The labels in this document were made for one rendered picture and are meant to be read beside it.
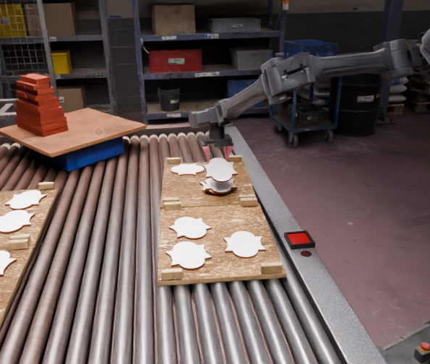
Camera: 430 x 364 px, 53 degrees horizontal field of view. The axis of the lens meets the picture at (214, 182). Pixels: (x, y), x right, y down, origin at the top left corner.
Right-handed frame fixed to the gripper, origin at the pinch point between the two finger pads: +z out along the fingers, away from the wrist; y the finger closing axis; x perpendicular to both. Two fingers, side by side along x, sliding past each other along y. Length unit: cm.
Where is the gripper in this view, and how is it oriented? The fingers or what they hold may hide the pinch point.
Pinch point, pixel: (217, 160)
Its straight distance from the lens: 163.8
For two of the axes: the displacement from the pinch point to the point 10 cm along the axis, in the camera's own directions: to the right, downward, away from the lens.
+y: 9.8, -1.0, 1.7
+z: 0.3, 9.1, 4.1
